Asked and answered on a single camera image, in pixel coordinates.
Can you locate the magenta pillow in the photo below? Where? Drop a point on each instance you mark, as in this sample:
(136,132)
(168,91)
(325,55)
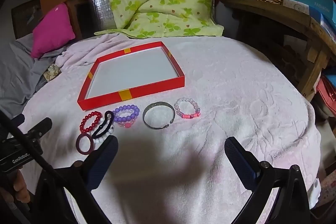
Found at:
(52,29)

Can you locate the wooden table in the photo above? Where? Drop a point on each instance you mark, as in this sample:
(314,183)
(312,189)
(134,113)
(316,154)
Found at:
(275,14)

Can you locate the person's left hand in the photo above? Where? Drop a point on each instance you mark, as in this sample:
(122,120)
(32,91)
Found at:
(19,187)

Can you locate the red bag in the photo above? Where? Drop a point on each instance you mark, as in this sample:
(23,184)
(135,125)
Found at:
(328,98)

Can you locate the small patterned pouch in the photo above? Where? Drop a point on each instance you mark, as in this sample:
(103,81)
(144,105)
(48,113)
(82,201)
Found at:
(52,73)

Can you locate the red box lid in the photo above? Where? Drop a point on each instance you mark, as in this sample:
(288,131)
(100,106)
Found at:
(105,103)

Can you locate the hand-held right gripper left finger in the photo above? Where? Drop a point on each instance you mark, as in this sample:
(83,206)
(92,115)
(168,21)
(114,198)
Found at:
(105,158)

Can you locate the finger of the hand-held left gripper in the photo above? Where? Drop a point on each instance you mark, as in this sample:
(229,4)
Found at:
(39,127)

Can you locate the grey cloth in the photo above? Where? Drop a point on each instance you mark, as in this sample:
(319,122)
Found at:
(15,69)

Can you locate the pale pink blanket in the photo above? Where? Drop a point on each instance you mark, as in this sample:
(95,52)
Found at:
(236,82)

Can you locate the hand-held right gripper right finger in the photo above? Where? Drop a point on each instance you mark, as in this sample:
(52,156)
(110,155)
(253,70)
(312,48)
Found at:
(239,161)

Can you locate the silver bangle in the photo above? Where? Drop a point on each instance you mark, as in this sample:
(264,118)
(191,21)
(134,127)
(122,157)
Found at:
(145,117)

